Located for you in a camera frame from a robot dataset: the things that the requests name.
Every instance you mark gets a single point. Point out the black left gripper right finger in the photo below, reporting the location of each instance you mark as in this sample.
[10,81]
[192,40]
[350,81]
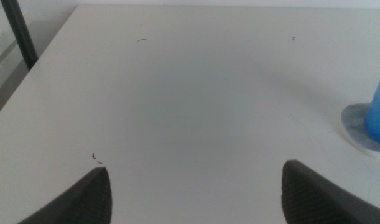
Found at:
[308,199]

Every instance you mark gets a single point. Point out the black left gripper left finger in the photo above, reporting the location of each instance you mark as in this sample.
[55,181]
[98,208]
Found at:
[87,202]

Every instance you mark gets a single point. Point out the round grey felt cup mat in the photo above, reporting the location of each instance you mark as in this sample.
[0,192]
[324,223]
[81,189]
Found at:
[353,124]

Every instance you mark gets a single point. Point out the blue plastic cup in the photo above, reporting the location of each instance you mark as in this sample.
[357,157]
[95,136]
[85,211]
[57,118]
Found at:
[379,115]

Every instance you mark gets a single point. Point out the black metal stand pole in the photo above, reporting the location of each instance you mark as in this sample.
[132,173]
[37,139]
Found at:
[20,31]

